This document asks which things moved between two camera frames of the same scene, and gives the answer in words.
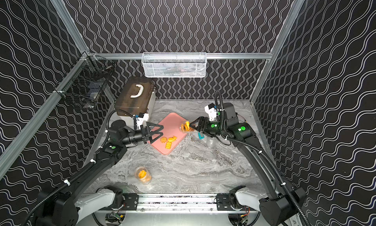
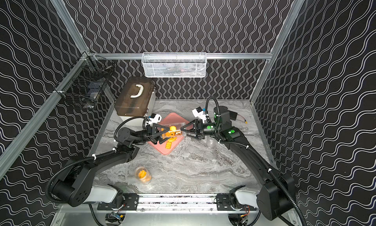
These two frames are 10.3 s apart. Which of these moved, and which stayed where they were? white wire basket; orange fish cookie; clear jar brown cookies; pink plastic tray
Moved: clear jar brown cookies
Stayed: orange fish cookie; white wire basket; pink plastic tray
